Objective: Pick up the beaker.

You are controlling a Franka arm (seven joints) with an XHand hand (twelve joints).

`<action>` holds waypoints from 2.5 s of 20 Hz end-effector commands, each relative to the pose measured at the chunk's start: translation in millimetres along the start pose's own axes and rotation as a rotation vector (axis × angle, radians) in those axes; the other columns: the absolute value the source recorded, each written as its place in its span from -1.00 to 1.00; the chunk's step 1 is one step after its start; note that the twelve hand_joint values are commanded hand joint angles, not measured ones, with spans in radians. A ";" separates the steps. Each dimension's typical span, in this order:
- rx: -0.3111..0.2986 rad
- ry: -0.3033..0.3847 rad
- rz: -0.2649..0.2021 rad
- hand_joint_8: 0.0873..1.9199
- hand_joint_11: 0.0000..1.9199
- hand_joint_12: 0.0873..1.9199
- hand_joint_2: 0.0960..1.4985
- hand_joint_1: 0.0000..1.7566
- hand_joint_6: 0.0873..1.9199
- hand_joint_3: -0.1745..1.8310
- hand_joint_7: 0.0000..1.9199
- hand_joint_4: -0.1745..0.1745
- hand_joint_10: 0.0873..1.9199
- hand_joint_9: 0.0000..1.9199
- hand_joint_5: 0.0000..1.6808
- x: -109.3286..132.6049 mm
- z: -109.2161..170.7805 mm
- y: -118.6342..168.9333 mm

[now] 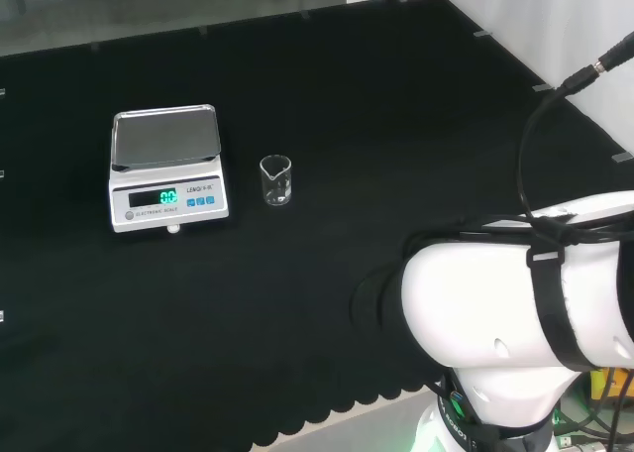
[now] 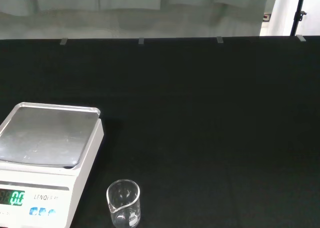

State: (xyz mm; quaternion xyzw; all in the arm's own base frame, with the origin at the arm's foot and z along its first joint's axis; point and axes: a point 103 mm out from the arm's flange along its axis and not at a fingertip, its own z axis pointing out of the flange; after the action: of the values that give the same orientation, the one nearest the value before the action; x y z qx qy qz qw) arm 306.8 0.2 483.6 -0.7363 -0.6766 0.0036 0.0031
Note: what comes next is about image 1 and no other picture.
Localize small clear glass beaker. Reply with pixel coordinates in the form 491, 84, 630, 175
259, 155, 293, 208

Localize black bench cloth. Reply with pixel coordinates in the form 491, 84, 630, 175
0, 0, 634, 452

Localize white electronic balance steel pan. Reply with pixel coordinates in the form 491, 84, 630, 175
108, 104, 231, 235

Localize yellow stop button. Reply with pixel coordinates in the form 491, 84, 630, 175
587, 366, 634, 404

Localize thick black cable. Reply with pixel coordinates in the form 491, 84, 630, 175
517, 29, 634, 240

